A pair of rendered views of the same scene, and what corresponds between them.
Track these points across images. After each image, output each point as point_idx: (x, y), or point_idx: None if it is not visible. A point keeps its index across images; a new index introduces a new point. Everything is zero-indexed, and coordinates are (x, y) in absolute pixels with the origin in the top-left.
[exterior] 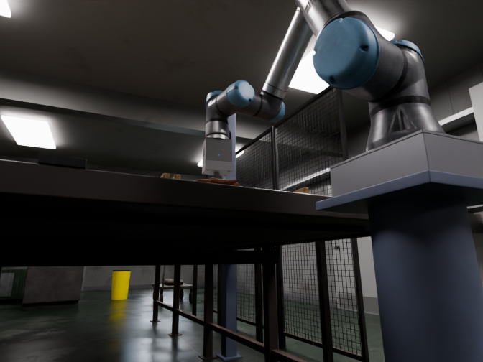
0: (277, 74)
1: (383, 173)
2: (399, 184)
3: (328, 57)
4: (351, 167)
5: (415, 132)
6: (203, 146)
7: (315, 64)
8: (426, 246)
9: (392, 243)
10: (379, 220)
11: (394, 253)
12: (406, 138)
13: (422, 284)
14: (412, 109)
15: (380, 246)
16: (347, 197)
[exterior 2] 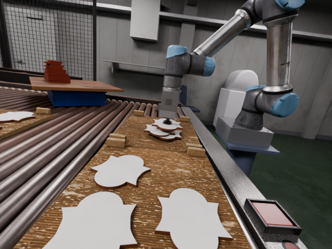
0: (213, 53)
1: (255, 140)
2: (270, 152)
3: (284, 107)
4: (242, 132)
5: (271, 133)
6: (163, 94)
7: (279, 106)
8: (253, 160)
9: (247, 160)
10: (246, 153)
11: (247, 163)
12: (268, 133)
13: (249, 170)
14: (263, 116)
15: (242, 160)
16: (248, 149)
